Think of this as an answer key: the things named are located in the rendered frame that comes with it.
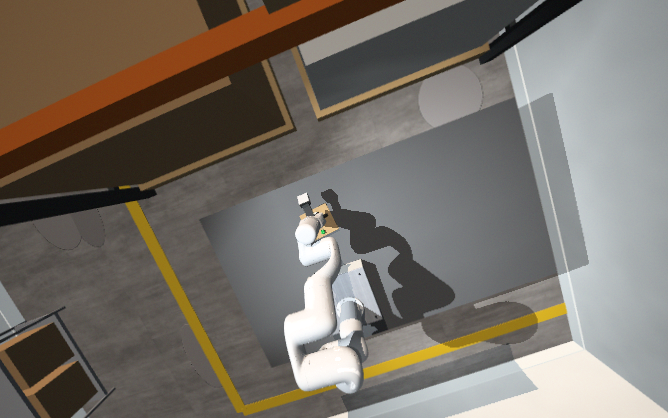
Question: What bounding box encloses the tan square mat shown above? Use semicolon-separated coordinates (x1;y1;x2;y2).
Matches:
299;203;339;240

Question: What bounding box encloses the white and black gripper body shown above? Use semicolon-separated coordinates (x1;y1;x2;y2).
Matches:
311;212;326;228

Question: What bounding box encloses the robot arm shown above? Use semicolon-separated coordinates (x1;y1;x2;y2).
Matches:
284;193;368;394

